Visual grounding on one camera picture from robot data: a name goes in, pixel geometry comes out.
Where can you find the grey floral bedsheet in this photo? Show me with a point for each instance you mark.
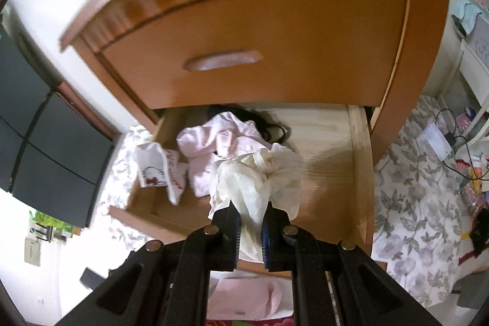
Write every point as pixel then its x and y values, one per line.
pixel 416 203

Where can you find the black toy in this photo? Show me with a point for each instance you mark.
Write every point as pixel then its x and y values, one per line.
pixel 480 234

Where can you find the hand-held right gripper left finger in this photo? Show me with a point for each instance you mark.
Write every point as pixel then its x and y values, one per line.
pixel 229 242

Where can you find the cream lace cloth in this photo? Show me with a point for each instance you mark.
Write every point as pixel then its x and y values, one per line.
pixel 256 181

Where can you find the dark grey wardrobe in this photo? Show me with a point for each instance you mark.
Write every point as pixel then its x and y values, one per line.
pixel 46 142

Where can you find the light pink garment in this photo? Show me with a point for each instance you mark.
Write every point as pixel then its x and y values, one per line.
pixel 225 142

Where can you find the black lace underwear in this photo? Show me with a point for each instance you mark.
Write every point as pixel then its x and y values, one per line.
pixel 252 119

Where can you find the reddish brown wooden board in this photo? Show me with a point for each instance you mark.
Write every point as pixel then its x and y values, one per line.
pixel 84 108

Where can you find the light blue picture board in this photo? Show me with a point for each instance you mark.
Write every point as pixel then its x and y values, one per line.
pixel 482 39

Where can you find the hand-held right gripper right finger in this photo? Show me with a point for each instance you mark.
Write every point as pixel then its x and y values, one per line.
pixel 269 242

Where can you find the pile of colourful toys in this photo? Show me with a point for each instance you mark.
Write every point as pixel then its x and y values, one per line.
pixel 475 177

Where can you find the wooden nightstand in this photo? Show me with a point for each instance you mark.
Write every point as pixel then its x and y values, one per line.
pixel 420 43

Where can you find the wooden drawer with short front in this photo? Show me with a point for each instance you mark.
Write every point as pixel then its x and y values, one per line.
pixel 286 43

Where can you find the white sock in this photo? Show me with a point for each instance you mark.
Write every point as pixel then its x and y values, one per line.
pixel 151 167
pixel 176 177

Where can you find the red floral blanket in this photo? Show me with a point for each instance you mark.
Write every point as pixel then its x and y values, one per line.
pixel 248 322

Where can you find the teal cloth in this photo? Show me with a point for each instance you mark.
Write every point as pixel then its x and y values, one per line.
pixel 468 14

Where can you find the white adapter box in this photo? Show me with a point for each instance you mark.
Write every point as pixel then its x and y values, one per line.
pixel 437 140

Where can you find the green colourful boxes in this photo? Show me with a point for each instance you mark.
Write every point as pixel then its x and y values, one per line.
pixel 49 224

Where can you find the small white box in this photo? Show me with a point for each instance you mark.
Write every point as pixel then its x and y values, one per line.
pixel 32 252

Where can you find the pink folded garment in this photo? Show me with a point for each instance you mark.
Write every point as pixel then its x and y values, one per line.
pixel 244 297

